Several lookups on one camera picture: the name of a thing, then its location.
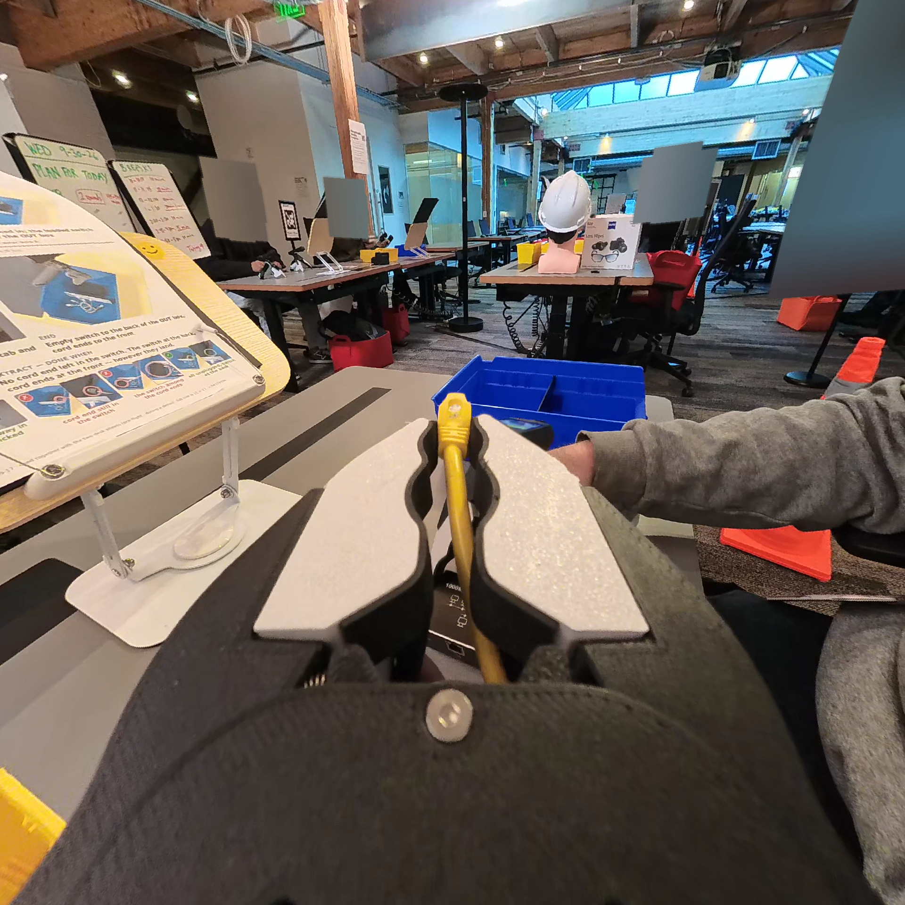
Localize mannequin head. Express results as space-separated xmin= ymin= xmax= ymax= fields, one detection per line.
xmin=536 ymin=226 xmax=583 ymax=276

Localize wooden post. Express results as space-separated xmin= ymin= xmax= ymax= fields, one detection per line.
xmin=317 ymin=0 xmax=373 ymax=236

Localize person's black pants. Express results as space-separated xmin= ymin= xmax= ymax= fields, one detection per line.
xmin=706 ymin=585 xmax=849 ymax=849

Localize person's right hand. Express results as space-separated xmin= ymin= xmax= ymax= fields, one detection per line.
xmin=548 ymin=438 xmax=596 ymax=489

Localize red bag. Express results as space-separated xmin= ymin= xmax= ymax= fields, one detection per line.
xmin=328 ymin=330 xmax=395 ymax=373
xmin=646 ymin=249 xmax=703 ymax=309

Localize orange bin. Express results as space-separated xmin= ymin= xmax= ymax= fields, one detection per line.
xmin=775 ymin=295 xmax=844 ymax=334

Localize white printed box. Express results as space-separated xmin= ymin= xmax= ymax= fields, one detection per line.
xmin=579 ymin=215 xmax=643 ymax=272

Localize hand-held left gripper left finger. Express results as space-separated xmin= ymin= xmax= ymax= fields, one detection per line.
xmin=252 ymin=417 xmax=435 ymax=644

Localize yellow ethernet cable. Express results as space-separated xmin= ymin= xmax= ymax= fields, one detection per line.
xmin=436 ymin=393 xmax=509 ymax=686

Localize black network switch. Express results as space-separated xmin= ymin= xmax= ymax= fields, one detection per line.
xmin=423 ymin=544 xmax=496 ymax=685

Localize whiteboard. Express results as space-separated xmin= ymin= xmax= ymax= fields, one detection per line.
xmin=107 ymin=160 xmax=214 ymax=262
xmin=5 ymin=133 xmax=136 ymax=235

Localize black office chair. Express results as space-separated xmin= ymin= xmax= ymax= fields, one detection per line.
xmin=621 ymin=197 xmax=758 ymax=397

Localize clear stand rod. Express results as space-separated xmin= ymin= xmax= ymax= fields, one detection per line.
xmin=221 ymin=416 xmax=243 ymax=502
xmin=79 ymin=489 xmax=137 ymax=583

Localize ceiling projector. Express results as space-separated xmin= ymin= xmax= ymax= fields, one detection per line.
xmin=696 ymin=45 xmax=742 ymax=93

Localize wooden office table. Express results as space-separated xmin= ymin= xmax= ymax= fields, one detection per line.
xmin=215 ymin=239 xmax=489 ymax=369
xmin=480 ymin=257 xmax=656 ymax=362

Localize white hard hat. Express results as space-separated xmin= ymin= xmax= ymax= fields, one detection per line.
xmin=536 ymin=169 xmax=594 ymax=235

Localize person's right forearm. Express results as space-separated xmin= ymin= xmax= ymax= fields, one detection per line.
xmin=583 ymin=377 xmax=905 ymax=536

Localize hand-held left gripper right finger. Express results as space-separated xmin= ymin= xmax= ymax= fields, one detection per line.
xmin=469 ymin=413 xmax=650 ymax=646

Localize instruction sheet on stand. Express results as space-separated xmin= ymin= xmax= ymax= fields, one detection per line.
xmin=0 ymin=231 xmax=293 ymax=535

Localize black stanchion post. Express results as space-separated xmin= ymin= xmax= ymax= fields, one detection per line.
xmin=784 ymin=296 xmax=850 ymax=390

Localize yellow plastic bin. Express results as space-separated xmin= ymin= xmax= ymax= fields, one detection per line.
xmin=0 ymin=768 xmax=69 ymax=900

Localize blue plastic bin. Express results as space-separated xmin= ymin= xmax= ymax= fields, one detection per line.
xmin=430 ymin=355 xmax=649 ymax=451

